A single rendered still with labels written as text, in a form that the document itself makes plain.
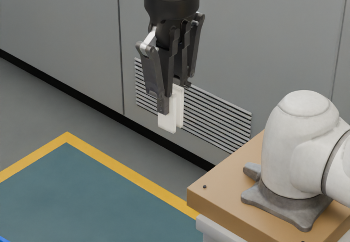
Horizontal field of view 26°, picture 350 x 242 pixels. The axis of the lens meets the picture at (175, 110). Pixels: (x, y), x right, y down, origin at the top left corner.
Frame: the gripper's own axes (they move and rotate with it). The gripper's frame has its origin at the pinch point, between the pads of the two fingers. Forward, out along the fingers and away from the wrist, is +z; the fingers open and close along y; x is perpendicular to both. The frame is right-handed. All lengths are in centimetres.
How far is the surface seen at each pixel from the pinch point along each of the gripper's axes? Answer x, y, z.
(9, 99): 209, 136, 158
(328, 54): 39, 141, 71
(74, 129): 163, 137, 158
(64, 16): 180, 152, 108
